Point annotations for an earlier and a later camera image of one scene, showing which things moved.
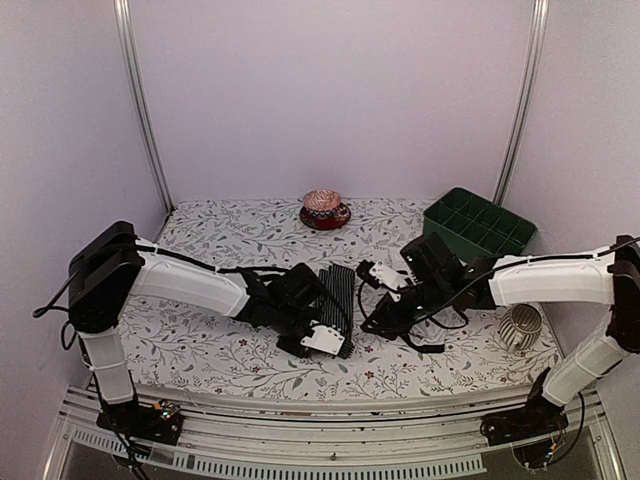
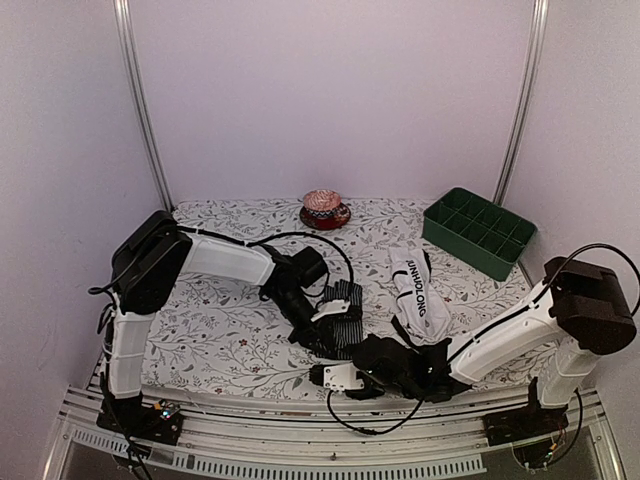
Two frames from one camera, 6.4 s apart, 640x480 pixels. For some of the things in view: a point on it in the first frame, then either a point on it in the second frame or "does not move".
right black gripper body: x=432 y=297 -> x=406 y=390
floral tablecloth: x=172 y=342 does not move
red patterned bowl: x=321 y=204 does not move
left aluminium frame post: x=123 y=17 does not move
